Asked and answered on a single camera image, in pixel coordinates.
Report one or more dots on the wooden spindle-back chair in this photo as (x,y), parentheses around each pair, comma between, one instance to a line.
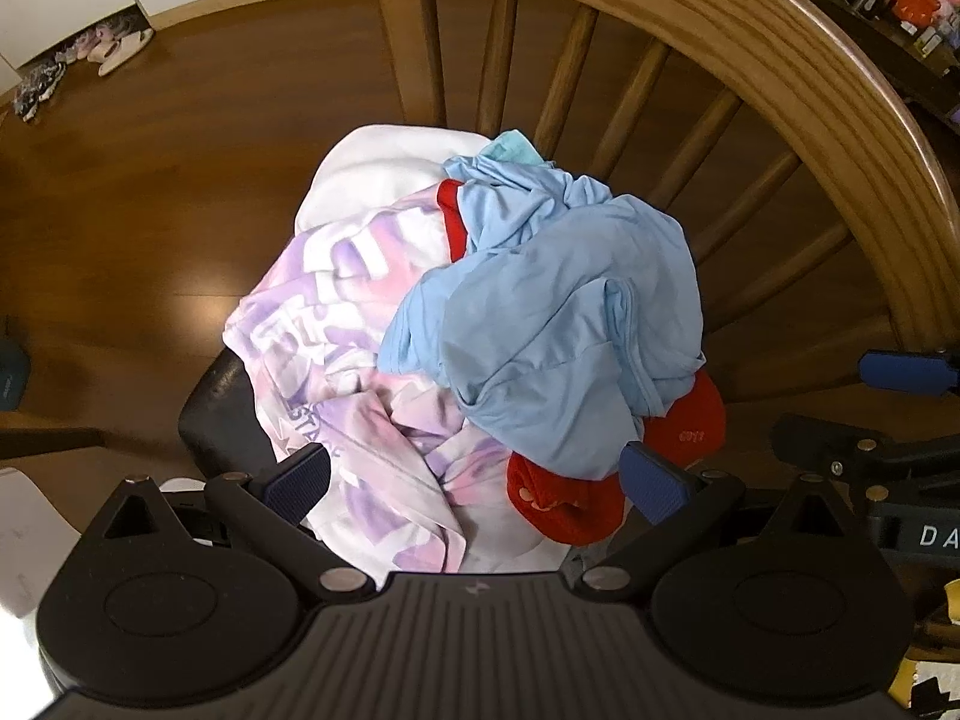
(787,37)

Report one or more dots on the pair of pink slippers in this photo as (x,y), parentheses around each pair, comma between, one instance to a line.
(124,45)

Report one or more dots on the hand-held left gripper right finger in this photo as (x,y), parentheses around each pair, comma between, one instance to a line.
(654,489)

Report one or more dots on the white garment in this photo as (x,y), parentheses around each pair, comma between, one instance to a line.
(375,165)

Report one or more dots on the yellow black patterned object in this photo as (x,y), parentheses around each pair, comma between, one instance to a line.
(926,679)

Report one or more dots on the dark teal object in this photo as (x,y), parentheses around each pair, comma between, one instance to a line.
(11,379)

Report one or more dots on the pink purple tie-dye garment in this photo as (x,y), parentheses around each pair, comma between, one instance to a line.
(352,360)

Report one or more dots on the red garment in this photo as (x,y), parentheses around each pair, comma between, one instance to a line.
(562,504)

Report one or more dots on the dark cluttered side table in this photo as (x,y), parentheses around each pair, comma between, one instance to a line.
(892,45)

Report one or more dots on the teal garment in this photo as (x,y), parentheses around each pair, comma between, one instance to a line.
(514,146)

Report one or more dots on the pile of shoes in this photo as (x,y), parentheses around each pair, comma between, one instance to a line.
(41,82)

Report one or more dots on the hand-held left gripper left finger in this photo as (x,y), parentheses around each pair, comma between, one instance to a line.
(300,478)

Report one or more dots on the white plastic object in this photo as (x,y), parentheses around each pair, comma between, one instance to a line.
(22,540)

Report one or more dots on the light blue mermaid print shirt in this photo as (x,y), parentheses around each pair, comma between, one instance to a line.
(555,300)

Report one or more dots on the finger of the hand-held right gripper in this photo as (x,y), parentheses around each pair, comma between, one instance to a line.
(825,446)
(907,373)

